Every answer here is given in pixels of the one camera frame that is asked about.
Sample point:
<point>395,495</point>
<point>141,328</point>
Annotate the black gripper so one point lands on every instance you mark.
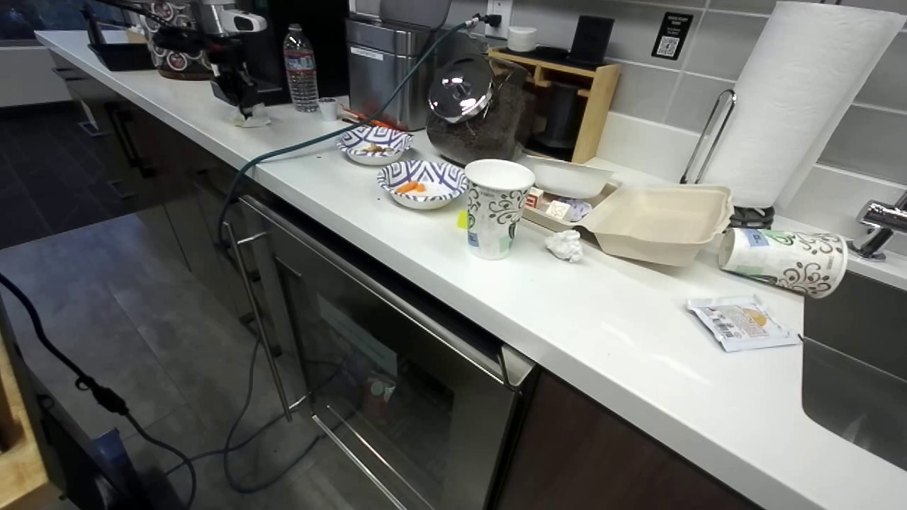
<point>237,65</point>

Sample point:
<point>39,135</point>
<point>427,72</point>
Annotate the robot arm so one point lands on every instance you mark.
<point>161,19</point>

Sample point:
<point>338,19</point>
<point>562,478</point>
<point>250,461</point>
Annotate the wooden countertop rack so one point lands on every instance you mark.
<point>597,104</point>

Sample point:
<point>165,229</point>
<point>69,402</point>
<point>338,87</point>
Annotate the clear plastic water bottle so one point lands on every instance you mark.
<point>302,72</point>

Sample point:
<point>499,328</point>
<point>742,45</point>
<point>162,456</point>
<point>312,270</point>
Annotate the black coffee machine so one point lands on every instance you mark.
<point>312,45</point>

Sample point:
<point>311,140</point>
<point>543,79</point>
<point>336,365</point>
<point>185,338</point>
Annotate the dark lower cabinets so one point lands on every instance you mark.
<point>161,160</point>

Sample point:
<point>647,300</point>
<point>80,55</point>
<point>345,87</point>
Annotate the red packet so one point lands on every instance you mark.
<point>375,123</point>

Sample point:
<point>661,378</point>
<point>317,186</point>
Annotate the silver metal appliance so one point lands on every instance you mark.
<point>379,72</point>

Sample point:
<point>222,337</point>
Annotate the black organizer box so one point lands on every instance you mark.
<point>118,53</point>

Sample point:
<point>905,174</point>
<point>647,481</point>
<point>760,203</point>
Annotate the blue patterned bowl orange residue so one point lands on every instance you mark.
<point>424,186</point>

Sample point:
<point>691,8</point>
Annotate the tall patterned paper cup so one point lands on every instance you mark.
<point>498,209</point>

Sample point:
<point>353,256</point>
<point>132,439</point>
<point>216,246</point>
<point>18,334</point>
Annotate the small white cup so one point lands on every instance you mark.
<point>521,39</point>

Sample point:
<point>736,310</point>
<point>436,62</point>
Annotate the black mug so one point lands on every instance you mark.
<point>560,117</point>

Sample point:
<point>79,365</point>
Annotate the stainless undercounter appliance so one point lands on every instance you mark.
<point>397,378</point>

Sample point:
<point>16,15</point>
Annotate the tray with condiment packets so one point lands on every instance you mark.
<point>556,212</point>

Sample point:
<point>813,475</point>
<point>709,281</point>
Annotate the white plate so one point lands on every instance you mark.
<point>567,179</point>

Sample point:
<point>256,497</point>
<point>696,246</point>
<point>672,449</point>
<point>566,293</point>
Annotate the black box on rack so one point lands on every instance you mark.
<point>592,42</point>

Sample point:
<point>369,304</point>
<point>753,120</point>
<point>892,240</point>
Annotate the crumpled white napkin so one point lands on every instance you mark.
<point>566,246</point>

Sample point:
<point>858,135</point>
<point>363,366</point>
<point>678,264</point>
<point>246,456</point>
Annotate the black and blue equipment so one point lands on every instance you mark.
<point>94,473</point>

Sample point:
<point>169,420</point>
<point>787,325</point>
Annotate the light wooden furniture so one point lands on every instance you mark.
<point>16,456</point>

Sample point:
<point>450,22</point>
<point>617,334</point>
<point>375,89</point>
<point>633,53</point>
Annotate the beige takeout container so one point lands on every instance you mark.
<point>655,225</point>

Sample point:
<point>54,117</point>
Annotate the chrome paper towel holder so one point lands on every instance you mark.
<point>706,133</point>

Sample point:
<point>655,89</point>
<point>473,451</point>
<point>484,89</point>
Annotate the dark wood cabinet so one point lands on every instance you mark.
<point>606,456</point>

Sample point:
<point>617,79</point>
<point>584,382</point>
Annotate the flat printed sauce packet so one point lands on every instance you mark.
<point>742,325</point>

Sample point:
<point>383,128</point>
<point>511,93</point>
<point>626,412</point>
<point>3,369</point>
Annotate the white paper towel roll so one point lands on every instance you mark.
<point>804,94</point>

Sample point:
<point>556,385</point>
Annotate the tipped patterned paper cup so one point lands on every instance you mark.
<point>789,259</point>

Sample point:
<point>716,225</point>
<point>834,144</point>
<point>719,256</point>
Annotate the chrome faucet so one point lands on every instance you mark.
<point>884,219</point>

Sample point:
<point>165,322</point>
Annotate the steel sink basin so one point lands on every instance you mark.
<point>855,378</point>

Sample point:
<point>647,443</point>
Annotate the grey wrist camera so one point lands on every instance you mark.
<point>227,19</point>

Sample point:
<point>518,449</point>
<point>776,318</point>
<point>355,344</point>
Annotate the white wall outlet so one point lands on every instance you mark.
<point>498,12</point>

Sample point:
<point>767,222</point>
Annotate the black wall label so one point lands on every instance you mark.
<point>672,36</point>

